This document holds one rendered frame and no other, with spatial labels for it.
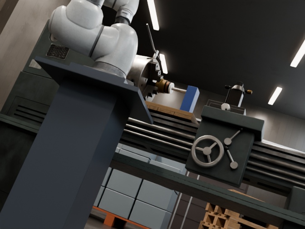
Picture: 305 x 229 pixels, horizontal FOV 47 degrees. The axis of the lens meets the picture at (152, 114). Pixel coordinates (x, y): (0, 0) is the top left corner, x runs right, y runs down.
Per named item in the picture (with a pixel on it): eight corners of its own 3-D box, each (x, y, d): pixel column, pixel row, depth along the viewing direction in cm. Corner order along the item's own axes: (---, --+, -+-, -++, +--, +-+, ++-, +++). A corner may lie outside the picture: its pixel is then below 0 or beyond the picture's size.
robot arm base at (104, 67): (128, 82, 142) (133, 70, 143) (80, 67, 146) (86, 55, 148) (135, 97, 159) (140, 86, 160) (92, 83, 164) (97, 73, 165)
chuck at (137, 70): (119, 88, 205) (140, 45, 216) (134, 112, 233) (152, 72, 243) (132, 92, 202) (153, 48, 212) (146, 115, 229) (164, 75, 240)
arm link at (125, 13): (118, 5, 189) (115, 13, 186) (134, 11, 190) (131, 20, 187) (116, 16, 197) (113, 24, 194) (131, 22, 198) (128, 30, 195)
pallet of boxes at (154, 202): (162, 241, 464) (190, 161, 492) (154, 244, 392) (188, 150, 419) (83, 209, 493) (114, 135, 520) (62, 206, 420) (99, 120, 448)
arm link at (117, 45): (130, 73, 148) (148, 30, 154) (91, 54, 145) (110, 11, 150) (123, 82, 164) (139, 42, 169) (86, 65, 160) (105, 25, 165)
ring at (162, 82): (157, 75, 216) (170, 78, 212) (161, 81, 224) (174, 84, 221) (152, 88, 214) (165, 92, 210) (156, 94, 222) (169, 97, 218)
